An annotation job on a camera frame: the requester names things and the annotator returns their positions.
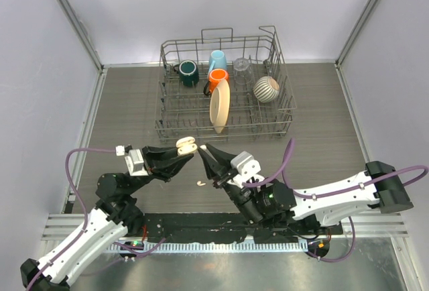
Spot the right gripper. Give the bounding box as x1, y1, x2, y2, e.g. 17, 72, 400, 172
199, 143, 265, 225

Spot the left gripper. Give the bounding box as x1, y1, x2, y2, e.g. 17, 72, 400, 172
125, 144, 193, 195

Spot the beige earbud charging case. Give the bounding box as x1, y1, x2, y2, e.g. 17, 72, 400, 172
176, 136, 198, 156

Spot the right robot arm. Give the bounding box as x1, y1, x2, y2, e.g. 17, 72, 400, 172
198, 143, 413, 234

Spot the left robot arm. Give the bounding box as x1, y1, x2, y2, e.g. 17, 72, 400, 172
20, 137, 197, 290

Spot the beige oval plate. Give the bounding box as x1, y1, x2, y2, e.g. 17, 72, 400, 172
209, 80, 231, 134

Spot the orange mug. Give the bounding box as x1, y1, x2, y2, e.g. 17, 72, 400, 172
203, 68, 229, 96

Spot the striped ceramic bowl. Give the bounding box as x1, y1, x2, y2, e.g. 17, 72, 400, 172
253, 76, 280, 103

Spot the clear glass cup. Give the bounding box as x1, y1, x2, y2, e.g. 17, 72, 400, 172
233, 58, 253, 86

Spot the dark green mug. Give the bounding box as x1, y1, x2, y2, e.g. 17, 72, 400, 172
173, 60, 199, 87

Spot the light blue cup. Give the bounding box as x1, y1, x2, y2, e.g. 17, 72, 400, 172
208, 50, 227, 74

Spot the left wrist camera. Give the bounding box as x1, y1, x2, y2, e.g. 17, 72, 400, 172
115, 145, 148, 176

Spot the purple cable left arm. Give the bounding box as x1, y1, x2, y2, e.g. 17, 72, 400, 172
26, 146, 167, 291

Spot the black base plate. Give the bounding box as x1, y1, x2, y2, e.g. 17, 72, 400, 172
128, 213, 343, 244

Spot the grey wire dish rack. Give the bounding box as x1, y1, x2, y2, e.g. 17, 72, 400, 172
155, 25, 296, 143

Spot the white slotted cable duct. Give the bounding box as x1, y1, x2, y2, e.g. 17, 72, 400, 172
107, 239, 308, 255

